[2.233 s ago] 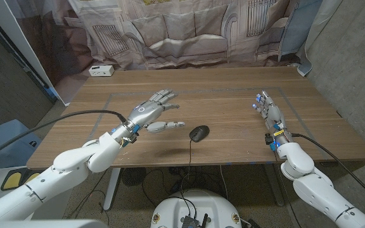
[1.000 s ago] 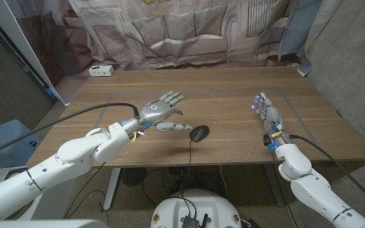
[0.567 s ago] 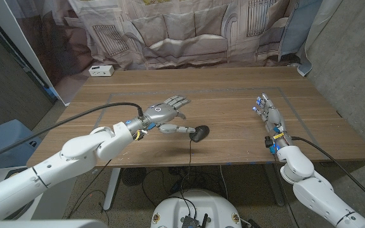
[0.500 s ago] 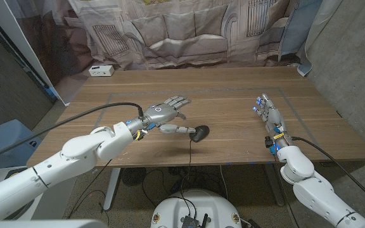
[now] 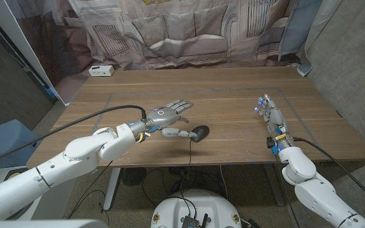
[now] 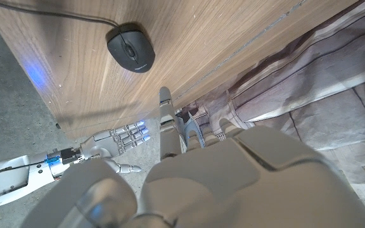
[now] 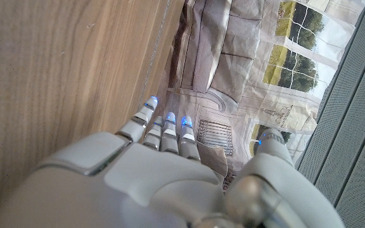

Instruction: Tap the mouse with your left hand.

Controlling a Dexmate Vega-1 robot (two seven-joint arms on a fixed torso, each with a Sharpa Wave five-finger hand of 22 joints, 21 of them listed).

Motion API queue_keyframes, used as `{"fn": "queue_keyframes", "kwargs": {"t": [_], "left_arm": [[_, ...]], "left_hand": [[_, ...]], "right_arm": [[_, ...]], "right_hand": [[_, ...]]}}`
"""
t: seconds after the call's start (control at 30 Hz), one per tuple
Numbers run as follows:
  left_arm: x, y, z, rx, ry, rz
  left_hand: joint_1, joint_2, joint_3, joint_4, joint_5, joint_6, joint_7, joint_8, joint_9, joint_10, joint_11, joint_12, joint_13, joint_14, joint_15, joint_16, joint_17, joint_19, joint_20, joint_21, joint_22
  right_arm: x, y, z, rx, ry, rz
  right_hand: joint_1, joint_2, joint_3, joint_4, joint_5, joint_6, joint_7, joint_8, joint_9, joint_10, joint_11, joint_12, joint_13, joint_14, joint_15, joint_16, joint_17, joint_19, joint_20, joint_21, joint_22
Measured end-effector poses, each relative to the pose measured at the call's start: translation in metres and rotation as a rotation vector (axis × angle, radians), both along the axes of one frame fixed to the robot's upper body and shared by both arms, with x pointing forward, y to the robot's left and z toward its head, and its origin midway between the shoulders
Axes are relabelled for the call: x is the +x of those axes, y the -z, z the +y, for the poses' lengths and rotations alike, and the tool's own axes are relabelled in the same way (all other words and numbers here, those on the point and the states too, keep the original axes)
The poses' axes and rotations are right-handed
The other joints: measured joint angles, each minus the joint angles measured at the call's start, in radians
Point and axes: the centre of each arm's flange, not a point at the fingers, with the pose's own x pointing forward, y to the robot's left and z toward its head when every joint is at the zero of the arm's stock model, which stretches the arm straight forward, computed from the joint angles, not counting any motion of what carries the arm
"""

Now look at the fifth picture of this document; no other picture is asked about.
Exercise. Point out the blue grey storage bin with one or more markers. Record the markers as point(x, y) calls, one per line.
point(5, 142)

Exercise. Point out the white table leg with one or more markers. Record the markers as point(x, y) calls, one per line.
point(111, 190)

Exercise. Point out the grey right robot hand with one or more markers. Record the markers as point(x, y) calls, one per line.
point(274, 117)

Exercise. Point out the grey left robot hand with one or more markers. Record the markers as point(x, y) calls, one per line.
point(165, 115)

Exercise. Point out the black round fan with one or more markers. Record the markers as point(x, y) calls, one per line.
point(133, 176)

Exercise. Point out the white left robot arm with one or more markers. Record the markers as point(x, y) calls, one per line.
point(59, 164)

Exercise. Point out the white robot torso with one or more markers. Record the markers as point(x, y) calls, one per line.
point(201, 202)

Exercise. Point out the white blue curtain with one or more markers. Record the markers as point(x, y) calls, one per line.
point(296, 31)

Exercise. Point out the white power strip box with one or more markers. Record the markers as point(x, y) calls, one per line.
point(101, 70)

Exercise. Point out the printed living room backdrop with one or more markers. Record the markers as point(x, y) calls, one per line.
point(182, 35)

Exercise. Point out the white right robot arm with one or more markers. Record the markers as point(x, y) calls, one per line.
point(315, 190)

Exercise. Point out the yellow black foot pedal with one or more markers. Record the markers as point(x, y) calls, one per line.
point(11, 174)

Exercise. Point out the grey table leg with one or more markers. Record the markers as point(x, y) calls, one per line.
point(274, 187)

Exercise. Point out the dark perforated partition panel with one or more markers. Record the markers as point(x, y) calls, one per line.
point(11, 95)

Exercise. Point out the black electronics module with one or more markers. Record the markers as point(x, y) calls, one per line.
point(190, 221)

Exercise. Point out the black computer mouse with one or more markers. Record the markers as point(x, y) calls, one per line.
point(201, 133)

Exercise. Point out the white board frame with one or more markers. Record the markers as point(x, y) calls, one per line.
point(24, 44)

